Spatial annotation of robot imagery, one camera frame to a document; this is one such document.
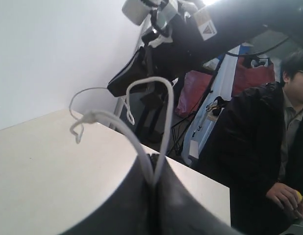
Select pink plastic bag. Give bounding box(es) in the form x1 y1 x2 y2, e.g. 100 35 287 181
175 70 212 118

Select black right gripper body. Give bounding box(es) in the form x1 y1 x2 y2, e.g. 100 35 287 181
142 22 220 78

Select black tripod stand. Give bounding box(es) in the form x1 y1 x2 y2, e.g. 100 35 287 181
166 54 226 157

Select red bag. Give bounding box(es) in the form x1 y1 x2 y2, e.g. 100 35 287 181
231 56 275 97

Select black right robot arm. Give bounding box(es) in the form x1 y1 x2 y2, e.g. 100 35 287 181
107 0 303 97

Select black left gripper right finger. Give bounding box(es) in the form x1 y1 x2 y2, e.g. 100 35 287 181
152 161 240 235

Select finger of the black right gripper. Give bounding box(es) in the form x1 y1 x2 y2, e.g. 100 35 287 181
107 47 154 96

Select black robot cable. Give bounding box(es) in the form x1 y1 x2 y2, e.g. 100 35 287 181
225 35 291 57

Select white wired earphones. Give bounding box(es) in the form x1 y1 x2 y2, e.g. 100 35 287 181
70 76 174 187

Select person in black jacket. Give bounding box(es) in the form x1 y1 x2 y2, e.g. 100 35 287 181
195 50 303 235

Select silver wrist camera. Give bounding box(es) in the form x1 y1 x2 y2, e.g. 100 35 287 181
121 0 181 30

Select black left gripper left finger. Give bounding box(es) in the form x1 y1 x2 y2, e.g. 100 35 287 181
63 159 154 235

